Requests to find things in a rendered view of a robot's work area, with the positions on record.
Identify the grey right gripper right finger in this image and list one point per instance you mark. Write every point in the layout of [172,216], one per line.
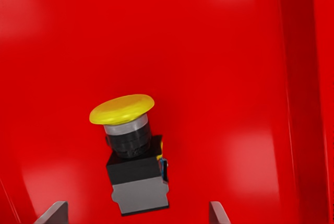
[217,214]

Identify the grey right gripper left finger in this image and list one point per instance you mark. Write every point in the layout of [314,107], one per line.
[55,214]

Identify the red plastic tray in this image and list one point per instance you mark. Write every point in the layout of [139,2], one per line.
[198,64]

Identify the yellow mushroom push button switch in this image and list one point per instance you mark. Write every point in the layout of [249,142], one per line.
[135,166]

